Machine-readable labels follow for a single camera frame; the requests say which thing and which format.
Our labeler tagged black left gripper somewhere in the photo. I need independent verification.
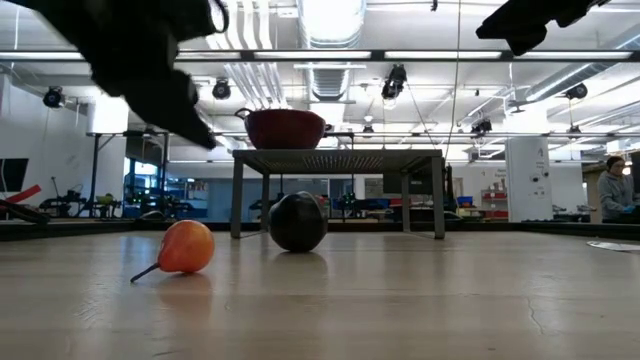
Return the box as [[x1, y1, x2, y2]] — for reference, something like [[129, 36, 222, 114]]
[[87, 42, 219, 151]]

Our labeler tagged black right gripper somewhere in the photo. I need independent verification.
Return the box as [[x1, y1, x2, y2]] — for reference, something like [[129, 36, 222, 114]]
[[474, 0, 599, 57]]

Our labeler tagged red bowl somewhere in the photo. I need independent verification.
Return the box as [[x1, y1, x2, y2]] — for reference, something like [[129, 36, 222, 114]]
[[234, 107, 334, 151]]

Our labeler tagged small orange fruit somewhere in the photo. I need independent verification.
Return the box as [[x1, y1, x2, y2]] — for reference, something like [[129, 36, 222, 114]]
[[130, 219, 216, 284]]

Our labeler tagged dark purple plum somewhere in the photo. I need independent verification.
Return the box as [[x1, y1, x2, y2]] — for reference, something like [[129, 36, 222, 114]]
[[268, 190, 329, 254]]

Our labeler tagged white pillar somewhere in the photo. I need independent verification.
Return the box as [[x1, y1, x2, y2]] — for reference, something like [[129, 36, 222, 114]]
[[504, 136, 554, 224]]

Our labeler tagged black overhead beam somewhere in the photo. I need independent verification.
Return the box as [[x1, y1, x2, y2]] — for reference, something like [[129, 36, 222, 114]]
[[0, 48, 640, 64]]

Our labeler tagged red bar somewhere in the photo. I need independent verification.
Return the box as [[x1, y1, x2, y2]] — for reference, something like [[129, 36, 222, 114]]
[[4, 184, 44, 205]]

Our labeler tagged grey perforated metal shelf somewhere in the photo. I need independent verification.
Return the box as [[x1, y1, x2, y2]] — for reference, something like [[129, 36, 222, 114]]
[[230, 148, 447, 240]]

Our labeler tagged person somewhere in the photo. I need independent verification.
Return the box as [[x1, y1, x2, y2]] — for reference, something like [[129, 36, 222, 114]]
[[597, 155, 640, 225]]

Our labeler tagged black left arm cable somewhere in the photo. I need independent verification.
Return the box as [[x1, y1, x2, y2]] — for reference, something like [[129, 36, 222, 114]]
[[207, 0, 231, 35]]

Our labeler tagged black wall monitor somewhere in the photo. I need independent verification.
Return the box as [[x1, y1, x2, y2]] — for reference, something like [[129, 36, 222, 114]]
[[0, 157, 30, 194]]

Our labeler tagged silver ventilation duct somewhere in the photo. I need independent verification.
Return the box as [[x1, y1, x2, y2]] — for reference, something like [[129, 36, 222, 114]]
[[297, 0, 369, 101]]

